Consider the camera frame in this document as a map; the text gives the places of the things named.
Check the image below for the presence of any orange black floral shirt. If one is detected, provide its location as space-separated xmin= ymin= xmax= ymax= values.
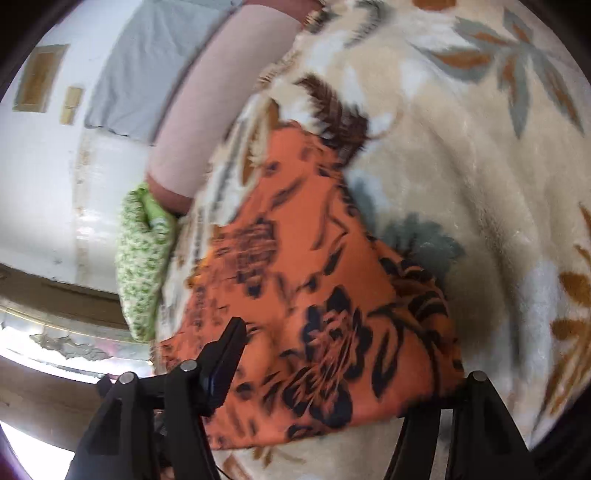
xmin=154 ymin=121 xmax=465 ymax=450

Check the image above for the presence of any stained glass window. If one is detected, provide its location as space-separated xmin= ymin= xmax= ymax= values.
xmin=0 ymin=295 xmax=155 ymax=374

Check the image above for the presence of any grey pillow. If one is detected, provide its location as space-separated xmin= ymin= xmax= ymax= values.
xmin=84 ymin=0 xmax=245 ymax=146

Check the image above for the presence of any green checked pillow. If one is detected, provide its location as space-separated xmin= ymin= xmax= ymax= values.
xmin=115 ymin=182 xmax=181 ymax=343

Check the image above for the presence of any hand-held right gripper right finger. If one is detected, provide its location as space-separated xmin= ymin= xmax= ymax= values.
xmin=383 ymin=371 xmax=539 ymax=480

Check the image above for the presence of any pink sofa bolster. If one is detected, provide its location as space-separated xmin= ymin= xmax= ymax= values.
xmin=145 ymin=0 xmax=324 ymax=217

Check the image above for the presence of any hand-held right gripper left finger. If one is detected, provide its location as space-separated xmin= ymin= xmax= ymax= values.
xmin=65 ymin=317 xmax=247 ymax=480

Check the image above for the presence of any cream leaf print blanket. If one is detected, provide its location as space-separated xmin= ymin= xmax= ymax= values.
xmin=152 ymin=0 xmax=591 ymax=480

